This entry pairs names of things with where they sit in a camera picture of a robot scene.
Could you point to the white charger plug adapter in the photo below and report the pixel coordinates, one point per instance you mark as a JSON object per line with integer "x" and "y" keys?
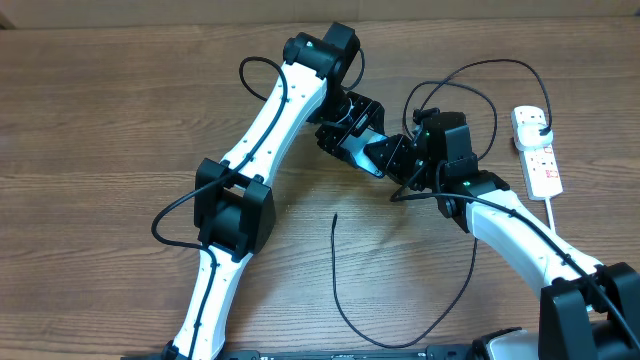
{"x": 530, "y": 136}

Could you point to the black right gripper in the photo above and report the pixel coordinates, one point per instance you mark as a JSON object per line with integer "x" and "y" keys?
{"x": 395, "y": 147}

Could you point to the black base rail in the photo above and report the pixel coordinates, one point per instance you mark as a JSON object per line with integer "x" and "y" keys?
{"x": 432, "y": 352}

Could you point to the Samsung Galaxy smartphone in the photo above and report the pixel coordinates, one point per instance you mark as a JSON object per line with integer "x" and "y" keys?
{"x": 354, "y": 146}

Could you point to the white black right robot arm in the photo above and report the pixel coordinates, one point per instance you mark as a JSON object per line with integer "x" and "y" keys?
{"x": 587, "y": 310}

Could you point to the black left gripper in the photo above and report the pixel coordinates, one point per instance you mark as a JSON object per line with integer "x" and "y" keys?
{"x": 367, "y": 109}

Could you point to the white power strip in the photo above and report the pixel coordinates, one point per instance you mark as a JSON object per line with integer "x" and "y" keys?
{"x": 540, "y": 168}

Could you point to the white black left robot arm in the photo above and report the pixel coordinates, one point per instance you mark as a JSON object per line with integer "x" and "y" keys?
{"x": 234, "y": 210}

